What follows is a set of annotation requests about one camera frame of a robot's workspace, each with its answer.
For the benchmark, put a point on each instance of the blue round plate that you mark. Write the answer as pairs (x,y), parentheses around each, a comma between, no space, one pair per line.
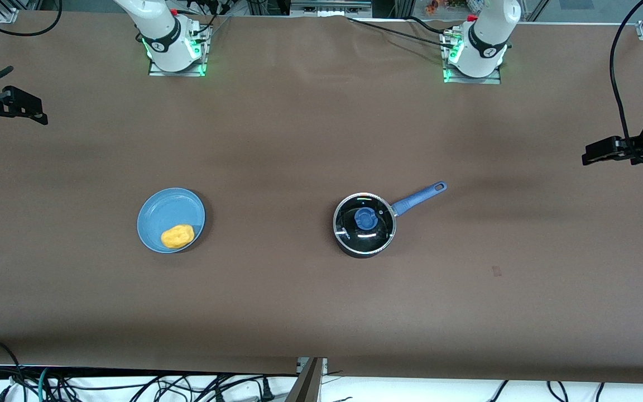
(168,212)

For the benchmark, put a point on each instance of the yellow potato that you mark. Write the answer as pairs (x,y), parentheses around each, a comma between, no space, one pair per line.
(177,237)

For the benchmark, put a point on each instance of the black power plug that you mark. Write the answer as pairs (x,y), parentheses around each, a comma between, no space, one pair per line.
(267,389)

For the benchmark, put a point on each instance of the grey power strip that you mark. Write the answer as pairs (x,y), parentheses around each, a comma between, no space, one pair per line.
(330,6)

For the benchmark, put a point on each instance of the glass lid with blue knob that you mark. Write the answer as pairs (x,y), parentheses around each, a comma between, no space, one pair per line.
(366,218)

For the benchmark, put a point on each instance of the brown table cover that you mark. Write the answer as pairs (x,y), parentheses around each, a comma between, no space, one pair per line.
(411,312)

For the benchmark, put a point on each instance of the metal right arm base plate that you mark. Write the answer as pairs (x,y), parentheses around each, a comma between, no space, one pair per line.
(176,73)

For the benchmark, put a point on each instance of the metal table bracket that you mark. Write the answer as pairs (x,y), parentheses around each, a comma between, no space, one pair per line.
(307,382)

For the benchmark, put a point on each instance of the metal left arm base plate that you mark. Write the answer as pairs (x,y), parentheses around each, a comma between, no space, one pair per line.
(472,80)

